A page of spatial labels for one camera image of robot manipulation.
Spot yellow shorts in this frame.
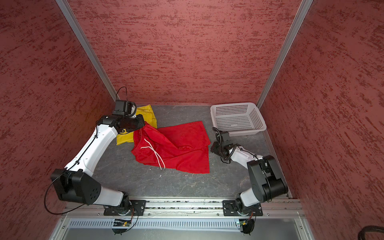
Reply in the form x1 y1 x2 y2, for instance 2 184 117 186
117 105 158 146

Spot white plastic laundry basket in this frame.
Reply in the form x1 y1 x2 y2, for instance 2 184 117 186
210 103 267 137

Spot red shorts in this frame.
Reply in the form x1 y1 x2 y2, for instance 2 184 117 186
132 121 211 174

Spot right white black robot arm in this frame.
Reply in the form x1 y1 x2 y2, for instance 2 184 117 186
211 127 289 216

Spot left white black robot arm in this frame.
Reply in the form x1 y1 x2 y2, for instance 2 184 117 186
51 115 145 216

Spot right small circuit board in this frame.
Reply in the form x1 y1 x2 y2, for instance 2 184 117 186
236 220 252 229

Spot small circuit board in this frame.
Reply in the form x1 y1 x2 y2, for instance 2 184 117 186
113 219 132 228
236 220 252 229

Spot left small circuit board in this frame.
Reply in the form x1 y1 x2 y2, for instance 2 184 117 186
113 219 132 228

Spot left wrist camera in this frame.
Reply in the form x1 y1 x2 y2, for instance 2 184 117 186
113 100 137 118

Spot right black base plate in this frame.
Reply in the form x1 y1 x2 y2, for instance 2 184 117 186
222 199 263 217

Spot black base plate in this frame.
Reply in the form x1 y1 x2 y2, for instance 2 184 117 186
104 200 147 217
222 199 263 217

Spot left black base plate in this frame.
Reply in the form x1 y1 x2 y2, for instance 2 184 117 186
104 200 147 217

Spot aluminium frame rail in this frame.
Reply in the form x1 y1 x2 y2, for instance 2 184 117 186
61 197 305 219

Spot left corner aluminium post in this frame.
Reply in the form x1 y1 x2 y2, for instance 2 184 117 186
55 0 118 102

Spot corner aluminium post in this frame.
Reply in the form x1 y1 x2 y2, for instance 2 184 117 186
55 0 118 102
257 0 313 109

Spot white perforated cable duct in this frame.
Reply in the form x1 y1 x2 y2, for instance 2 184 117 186
68 219 240 231

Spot right corner aluminium post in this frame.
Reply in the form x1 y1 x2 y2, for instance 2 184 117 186
257 0 313 109

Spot black cable loop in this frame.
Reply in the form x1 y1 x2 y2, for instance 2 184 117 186
357 225 384 240

